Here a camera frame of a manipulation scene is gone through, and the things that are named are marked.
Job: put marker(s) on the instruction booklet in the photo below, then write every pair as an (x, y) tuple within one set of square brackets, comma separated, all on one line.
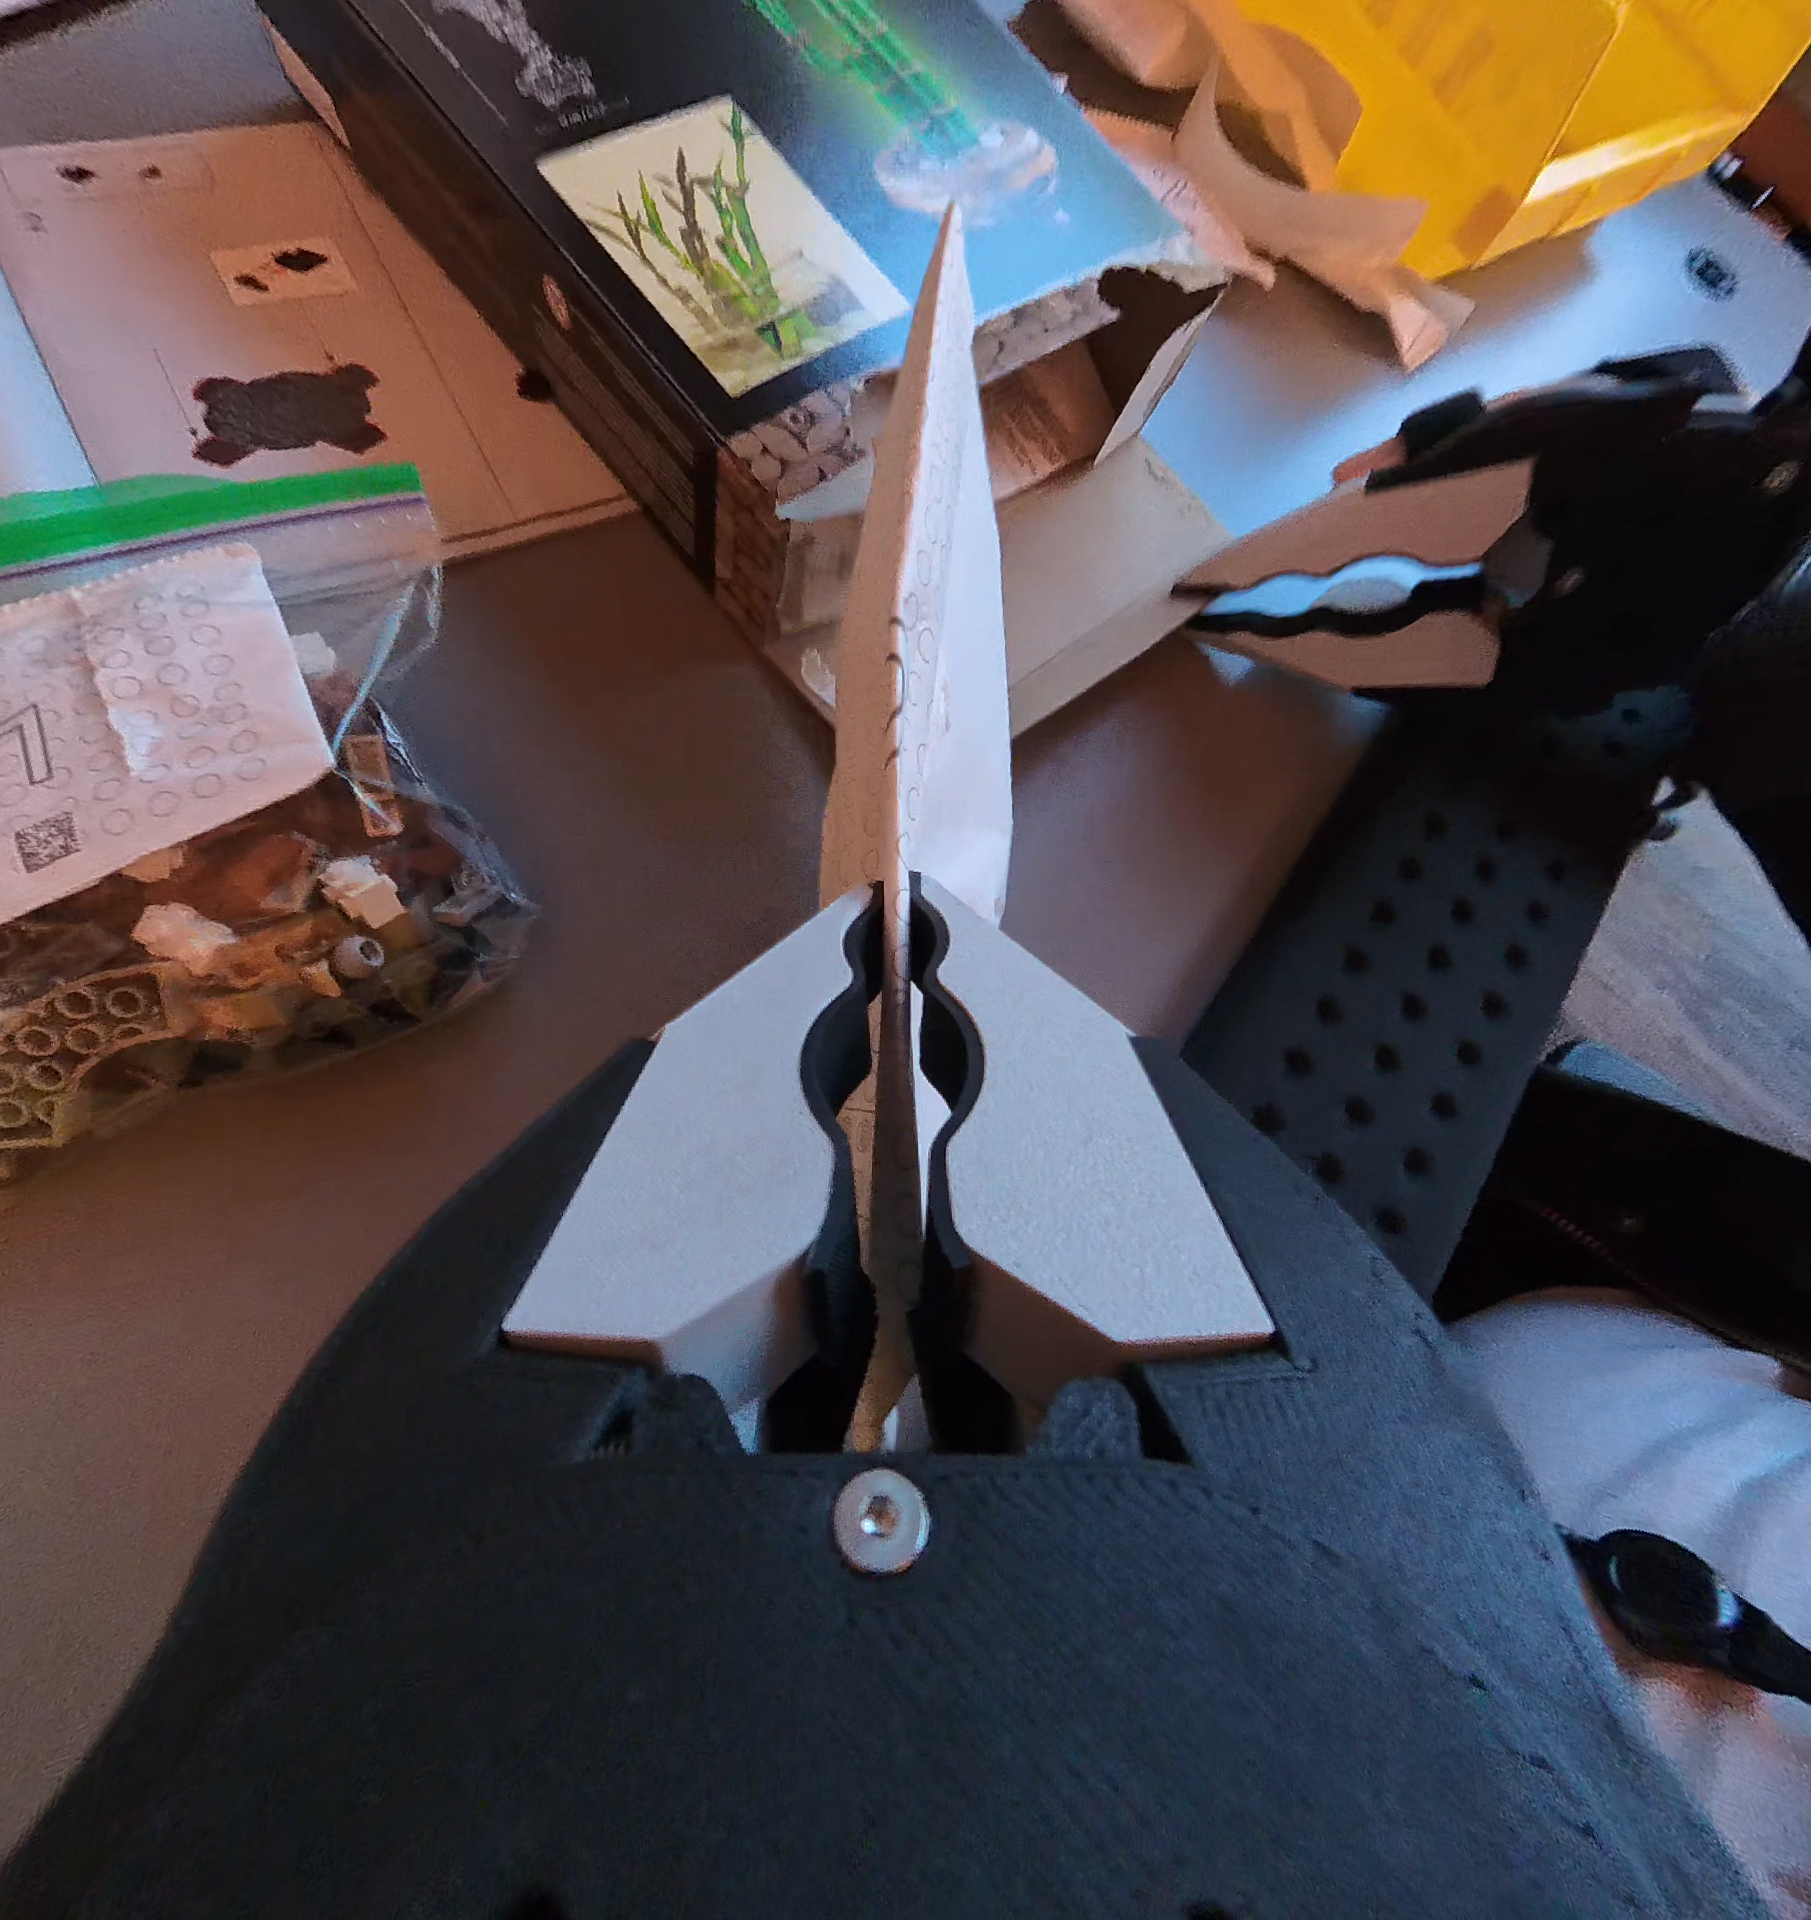
[(170, 301)]

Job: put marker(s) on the person's dark zip jacket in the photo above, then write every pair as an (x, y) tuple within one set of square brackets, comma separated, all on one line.
[(1669, 1200)]

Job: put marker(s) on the large white paper bag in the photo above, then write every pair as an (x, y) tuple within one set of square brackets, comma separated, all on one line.
[(921, 600)]

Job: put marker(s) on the torn white paper packet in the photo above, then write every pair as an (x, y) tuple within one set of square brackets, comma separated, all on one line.
[(1340, 240)]

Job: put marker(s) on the clear zip bag green seal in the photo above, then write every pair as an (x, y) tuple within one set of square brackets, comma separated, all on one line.
[(320, 525)]

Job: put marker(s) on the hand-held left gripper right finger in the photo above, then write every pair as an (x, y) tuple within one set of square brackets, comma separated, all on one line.
[(1099, 1200)]

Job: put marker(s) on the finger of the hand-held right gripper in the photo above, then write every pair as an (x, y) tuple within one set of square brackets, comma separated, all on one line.
[(1416, 645), (1386, 518)]

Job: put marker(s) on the pile of small toy bricks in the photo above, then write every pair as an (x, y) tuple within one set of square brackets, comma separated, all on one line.
[(244, 929)]

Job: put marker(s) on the black toy set box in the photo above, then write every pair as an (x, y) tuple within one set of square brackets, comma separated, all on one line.
[(620, 151)]

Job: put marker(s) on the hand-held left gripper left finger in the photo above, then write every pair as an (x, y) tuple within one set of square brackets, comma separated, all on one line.
[(680, 1200)]

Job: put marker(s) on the yellow plastic bin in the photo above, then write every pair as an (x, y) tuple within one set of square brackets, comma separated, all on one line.
[(1416, 90), (1715, 90)]

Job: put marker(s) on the black perforated chair armrest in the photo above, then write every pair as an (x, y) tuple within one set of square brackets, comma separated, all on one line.
[(1445, 929)]

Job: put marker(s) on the person's light grey clothing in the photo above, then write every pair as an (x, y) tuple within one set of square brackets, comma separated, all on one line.
[(1669, 1441)]

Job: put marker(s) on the white printed paper packet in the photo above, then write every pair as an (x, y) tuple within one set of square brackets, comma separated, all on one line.
[(95, 720)]

